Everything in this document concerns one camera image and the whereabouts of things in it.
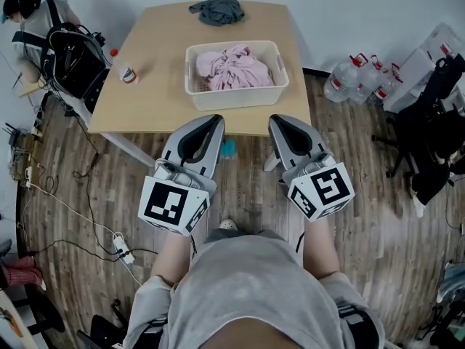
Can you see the red checked fabric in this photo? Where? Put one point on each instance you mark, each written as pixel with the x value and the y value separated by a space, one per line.
pixel 22 273

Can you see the blue rag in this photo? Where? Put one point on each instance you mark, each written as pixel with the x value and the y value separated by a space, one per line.
pixel 228 149

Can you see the white storage boxes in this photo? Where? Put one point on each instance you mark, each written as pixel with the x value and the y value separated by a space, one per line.
pixel 417 67

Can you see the gray cloth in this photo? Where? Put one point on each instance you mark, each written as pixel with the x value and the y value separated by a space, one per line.
pixel 219 11

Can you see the black equipment backpack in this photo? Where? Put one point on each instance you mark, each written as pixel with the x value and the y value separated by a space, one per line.
pixel 74 64

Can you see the person's right forearm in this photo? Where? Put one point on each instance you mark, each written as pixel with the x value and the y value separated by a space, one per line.
pixel 321 249

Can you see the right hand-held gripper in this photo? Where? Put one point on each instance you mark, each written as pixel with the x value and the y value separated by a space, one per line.
pixel 327 191

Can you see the person's white shoe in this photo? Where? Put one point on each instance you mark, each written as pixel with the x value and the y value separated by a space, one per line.
pixel 229 224

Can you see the black router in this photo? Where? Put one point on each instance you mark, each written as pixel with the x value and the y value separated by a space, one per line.
pixel 14 136

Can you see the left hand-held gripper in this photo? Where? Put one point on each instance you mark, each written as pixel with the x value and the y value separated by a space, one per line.
pixel 165 202

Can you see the large clear water jug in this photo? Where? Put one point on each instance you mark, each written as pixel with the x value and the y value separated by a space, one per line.
pixel 367 82
pixel 388 82
pixel 341 80

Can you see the pink cloth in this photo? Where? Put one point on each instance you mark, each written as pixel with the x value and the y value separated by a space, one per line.
pixel 234 69

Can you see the white power strip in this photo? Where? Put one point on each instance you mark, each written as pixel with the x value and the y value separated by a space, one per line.
pixel 123 247

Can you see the white plastic basket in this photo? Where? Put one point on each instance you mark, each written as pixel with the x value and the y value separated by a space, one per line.
pixel 236 96

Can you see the clear bottle with red cap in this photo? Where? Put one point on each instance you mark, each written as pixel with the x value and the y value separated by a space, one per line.
pixel 127 72

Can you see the person's gray shirt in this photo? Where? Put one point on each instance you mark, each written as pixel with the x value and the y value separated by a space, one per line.
pixel 250 285

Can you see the black office chair with clothes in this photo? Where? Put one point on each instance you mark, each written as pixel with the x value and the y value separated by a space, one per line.
pixel 432 129

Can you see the white table leg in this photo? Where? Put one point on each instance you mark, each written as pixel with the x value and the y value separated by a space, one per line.
pixel 271 161
pixel 127 147

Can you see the person's left forearm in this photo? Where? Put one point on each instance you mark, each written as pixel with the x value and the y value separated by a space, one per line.
pixel 172 256

